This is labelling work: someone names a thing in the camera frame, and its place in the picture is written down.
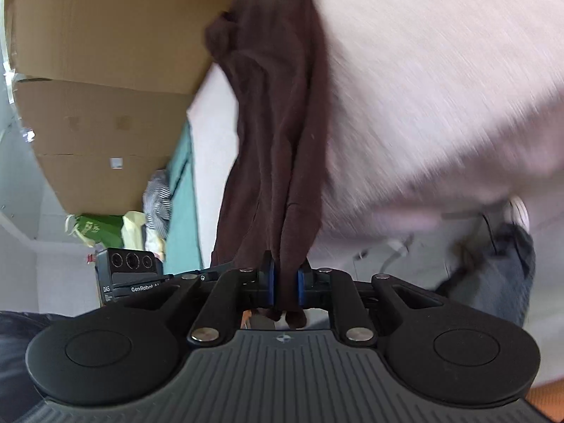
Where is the dark brown garment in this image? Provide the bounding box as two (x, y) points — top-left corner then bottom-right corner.
(206, 0), (330, 327)

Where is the green bag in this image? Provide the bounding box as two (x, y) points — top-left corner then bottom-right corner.
(65, 214), (123, 248)

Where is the teal cloth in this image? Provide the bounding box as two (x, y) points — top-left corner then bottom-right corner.
(164, 121), (203, 274)

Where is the checkered cloth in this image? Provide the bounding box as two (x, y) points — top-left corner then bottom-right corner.
(142, 170), (172, 239)

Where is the left cardboard box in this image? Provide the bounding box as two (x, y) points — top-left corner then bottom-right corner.
(14, 79), (190, 215)

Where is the large cardboard box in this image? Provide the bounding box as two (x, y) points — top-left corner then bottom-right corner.
(7, 0), (232, 94)

